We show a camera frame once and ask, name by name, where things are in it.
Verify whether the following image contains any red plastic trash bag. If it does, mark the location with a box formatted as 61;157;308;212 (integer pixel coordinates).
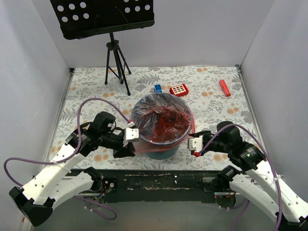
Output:
129;93;196;154

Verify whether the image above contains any teal plastic trash bin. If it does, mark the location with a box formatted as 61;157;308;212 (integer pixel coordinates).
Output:
131;93;193;160

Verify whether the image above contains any purple cable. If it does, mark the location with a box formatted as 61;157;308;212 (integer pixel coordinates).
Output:
197;124;282;231
3;97;135;221

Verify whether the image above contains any black music stand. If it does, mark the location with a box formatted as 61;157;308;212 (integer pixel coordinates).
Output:
51;0;154;85

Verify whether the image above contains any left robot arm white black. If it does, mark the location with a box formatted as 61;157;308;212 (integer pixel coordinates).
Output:
9;112;139;227

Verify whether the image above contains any aluminium frame rail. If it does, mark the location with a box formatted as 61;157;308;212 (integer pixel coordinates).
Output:
19;192;301;231

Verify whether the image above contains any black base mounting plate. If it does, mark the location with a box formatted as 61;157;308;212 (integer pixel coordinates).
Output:
74;168;248;204

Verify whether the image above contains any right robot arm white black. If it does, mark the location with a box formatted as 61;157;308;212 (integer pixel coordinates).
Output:
188;121;308;231

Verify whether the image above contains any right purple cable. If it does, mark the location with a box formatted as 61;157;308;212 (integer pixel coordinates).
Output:
197;124;282;231

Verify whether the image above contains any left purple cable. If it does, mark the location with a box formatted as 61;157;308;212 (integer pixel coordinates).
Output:
3;97;135;221

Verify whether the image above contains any red window toy brick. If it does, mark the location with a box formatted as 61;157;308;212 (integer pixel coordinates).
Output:
169;84;189;97

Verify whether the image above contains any colourful toy brick car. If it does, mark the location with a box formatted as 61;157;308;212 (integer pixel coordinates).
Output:
154;84;162;93

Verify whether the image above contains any red trash bag roll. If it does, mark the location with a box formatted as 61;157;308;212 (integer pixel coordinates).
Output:
219;79;231;97

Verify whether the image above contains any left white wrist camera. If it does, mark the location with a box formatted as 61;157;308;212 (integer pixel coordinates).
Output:
123;121;140;147

